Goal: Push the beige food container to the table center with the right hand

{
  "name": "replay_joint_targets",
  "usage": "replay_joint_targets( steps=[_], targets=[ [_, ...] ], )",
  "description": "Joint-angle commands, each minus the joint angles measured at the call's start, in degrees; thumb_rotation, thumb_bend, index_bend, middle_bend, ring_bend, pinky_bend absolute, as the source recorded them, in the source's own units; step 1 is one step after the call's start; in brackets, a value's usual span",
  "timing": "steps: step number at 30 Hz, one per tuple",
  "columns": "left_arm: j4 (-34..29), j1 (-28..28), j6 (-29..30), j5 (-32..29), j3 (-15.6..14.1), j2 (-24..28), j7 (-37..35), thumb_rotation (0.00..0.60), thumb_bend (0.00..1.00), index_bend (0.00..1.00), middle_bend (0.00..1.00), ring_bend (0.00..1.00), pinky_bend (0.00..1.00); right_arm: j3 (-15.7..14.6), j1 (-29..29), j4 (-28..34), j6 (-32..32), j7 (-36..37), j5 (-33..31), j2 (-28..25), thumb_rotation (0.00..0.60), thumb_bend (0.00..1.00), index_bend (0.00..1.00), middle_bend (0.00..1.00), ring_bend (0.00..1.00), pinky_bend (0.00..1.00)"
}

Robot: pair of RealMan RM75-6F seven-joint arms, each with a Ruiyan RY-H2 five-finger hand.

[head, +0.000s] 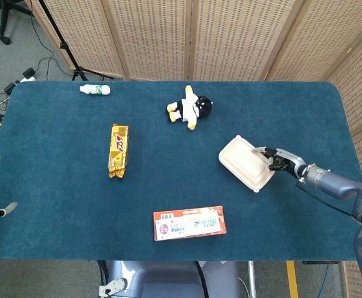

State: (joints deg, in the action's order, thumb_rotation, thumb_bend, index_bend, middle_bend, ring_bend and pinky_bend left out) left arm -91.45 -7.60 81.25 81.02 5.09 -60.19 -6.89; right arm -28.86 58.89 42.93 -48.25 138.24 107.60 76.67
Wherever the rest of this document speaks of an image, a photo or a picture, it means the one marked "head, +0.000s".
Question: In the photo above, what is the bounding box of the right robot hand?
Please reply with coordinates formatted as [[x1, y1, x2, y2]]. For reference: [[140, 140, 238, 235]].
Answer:
[[251, 146, 307, 179]]

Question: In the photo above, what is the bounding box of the white takeout food container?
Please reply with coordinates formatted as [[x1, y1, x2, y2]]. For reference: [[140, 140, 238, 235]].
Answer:
[[218, 135, 276, 193]]

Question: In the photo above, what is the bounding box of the orange cardboard box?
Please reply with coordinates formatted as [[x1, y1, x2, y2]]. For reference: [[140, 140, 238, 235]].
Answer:
[[152, 205, 227, 242]]

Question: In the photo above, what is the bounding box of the white toothpaste box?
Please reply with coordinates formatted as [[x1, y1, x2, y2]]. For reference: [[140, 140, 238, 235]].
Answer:
[[158, 214, 222, 236]]

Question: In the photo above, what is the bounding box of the blue felt table cover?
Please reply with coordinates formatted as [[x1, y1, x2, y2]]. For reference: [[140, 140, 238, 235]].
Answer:
[[0, 81, 362, 261]]

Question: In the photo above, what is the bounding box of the black white plush toy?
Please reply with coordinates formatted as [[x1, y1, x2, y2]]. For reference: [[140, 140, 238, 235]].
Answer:
[[166, 84, 214, 131]]

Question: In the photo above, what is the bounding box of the white power strip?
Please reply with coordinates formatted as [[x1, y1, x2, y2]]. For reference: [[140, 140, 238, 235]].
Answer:
[[14, 67, 37, 83]]

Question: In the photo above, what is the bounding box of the silver table leg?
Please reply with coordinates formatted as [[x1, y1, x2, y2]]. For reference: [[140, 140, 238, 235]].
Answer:
[[247, 260, 256, 298]]

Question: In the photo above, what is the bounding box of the gold snack package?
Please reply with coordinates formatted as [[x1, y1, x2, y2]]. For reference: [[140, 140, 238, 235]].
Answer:
[[107, 123, 130, 179]]

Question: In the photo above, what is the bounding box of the white bottle green label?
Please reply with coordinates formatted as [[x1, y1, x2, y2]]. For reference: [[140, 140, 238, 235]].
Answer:
[[79, 84, 111, 96]]

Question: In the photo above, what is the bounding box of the black tripod stand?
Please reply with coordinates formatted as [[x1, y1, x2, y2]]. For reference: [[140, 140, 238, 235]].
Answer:
[[37, 0, 115, 81]]

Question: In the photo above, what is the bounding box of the black office chair base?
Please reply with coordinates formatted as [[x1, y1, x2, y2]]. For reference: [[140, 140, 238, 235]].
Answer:
[[0, 0, 34, 46]]

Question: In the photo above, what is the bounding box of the grey robot torso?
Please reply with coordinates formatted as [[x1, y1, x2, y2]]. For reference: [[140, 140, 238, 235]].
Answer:
[[98, 260, 241, 298]]

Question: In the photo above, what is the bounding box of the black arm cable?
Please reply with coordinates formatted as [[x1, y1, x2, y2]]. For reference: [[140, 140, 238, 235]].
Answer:
[[295, 181, 362, 223]]

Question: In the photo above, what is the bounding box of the black floor cable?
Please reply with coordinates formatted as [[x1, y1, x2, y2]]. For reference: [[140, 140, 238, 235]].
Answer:
[[30, 15, 73, 82]]

